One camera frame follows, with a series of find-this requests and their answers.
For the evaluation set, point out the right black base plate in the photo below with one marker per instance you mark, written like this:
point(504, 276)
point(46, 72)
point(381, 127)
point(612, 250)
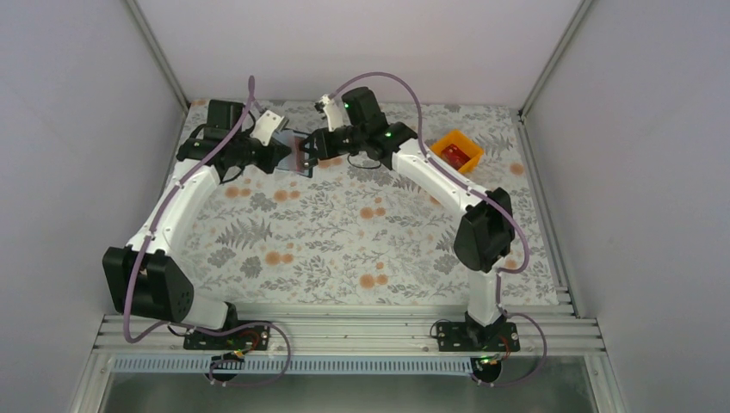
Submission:
point(454, 337)

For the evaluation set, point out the red credit card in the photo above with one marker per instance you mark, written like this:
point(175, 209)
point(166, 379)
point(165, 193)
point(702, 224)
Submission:
point(300, 155)
point(454, 156)

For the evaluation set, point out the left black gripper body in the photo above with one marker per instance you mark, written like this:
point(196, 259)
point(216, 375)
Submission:
point(264, 163)

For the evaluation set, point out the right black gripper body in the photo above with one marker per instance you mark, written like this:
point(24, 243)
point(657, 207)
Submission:
point(330, 150)

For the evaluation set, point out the black card holder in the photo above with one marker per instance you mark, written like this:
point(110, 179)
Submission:
point(293, 162)

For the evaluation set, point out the grey slotted cable duct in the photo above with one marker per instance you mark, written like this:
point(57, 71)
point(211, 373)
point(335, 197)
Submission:
point(270, 365)

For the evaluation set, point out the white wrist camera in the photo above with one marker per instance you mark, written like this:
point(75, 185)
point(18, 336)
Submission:
point(331, 111)
point(268, 124)

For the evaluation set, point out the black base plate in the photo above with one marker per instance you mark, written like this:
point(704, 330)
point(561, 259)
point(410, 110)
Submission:
point(454, 337)
point(252, 338)

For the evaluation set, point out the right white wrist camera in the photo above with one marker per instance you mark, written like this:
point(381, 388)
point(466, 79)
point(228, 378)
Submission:
point(331, 111)

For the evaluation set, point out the aluminium rail frame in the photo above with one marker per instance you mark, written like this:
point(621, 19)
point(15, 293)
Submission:
point(397, 330)

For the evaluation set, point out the floral table mat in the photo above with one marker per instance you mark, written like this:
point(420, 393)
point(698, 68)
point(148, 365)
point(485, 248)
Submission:
point(354, 233)

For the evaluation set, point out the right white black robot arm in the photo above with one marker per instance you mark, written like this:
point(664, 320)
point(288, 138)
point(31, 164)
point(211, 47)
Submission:
point(485, 224)

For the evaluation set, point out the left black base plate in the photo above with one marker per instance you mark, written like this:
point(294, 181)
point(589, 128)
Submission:
point(252, 338)

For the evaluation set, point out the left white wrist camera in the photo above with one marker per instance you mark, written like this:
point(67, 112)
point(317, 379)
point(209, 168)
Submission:
point(268, 124)

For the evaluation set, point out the orange plastic bin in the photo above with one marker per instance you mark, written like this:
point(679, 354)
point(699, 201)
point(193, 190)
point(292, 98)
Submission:
point(458, 138)

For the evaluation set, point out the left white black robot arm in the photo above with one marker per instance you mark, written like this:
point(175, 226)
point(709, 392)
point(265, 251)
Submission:
point(148, 276)

